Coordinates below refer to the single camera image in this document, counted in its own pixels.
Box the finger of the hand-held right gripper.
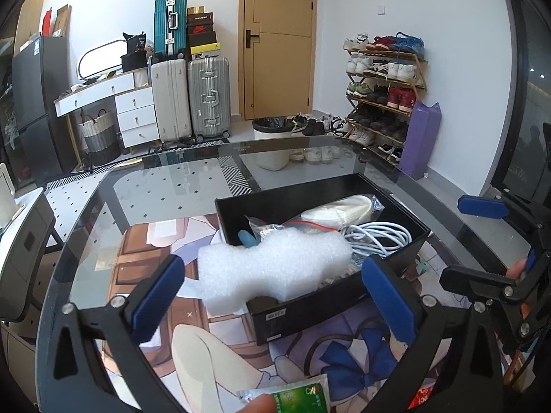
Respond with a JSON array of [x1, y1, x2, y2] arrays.
[[439, 264, 518, 307], [457, 194, 545, 247]]

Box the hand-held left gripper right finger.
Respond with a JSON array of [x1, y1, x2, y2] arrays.
[[362, 254, 504, 413]]

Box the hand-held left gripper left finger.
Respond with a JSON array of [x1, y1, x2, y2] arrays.
[[52, 255, 186, 413]]

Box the white cable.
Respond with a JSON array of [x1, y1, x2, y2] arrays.
[[342, 222, 412, 259]]

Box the black cardboard box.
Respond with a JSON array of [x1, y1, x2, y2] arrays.
[[214, 173, 431, 346]]

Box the clear bag of white cloth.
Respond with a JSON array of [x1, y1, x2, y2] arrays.
[[300, 193, 384, 229]]

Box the white foam block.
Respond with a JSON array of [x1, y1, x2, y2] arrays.
[[197, 234, 354, 316]]

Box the green white medicine packet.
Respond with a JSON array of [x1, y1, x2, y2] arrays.
[[236, 373, 330, 413]]

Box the person's right hand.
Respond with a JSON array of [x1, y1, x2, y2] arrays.
[[506, 257, 529, 279]]

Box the person's left hand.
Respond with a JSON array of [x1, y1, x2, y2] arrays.
[[243, 393, 276, 413]]

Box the printed desk mat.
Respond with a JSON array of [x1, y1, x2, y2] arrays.
[[114, 213, 539, 413]]

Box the purple bag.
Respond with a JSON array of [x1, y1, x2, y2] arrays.
[[398, 101, 442, 180]]

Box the red packet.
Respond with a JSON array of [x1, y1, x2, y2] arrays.
[[407, 385, 432, 413]]

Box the small clear plastic bag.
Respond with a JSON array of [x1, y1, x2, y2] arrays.
[[245, 215, 302, 242]]

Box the grey side cabinet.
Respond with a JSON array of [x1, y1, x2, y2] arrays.
[[0, 187, 59, 323]]

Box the white diamond-pattern rug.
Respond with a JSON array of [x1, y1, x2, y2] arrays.
[[43, 142, 263, 242]]

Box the woven laundry basket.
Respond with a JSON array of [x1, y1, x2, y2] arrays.
[[79, 109, 121, 164]]

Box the rows of racked shoes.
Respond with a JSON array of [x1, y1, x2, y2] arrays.
[[343, 31, 427, 162]]

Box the wooden shoe rack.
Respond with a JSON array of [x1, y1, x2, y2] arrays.
[[342, 32, 429, 164]]

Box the white appliance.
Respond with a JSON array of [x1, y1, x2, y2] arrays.
[[0, 162, 20, 229]]

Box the scattered loose shoe pairs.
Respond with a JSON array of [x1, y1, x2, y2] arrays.
[[288, 114, 358, 164]]

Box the white dresser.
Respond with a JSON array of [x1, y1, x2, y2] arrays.
[[54, 71, 161, 147]]

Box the white suitcase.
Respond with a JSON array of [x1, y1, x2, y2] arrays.
[[150, 58, 193, 142]]

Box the white trash bin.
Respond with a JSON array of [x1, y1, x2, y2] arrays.
[[252, 116, 295, 170]]

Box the silver suitcase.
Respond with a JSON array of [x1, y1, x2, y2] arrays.
[[187, 56, 231, 138]]

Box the black refrigerator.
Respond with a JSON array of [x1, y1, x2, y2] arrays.
[[11, 35, 70, 186]]

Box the wooden door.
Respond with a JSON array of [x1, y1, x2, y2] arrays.
[[239, 0, 317, 121]]

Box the black bag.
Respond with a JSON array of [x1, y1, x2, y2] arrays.
[[121, 31, 149, 73]]

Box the oval mirror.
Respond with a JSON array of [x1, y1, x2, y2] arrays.
[[77, 38, 130, 78]]

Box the yellow black shoebox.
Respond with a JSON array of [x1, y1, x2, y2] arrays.
[[189, 43, 221, 59]]

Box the teal suitcase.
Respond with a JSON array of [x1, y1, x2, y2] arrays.
[[154, 0, 188, 59]]

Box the flat cardboard box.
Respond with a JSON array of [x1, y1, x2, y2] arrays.
[[52, 4, 72, 37]]

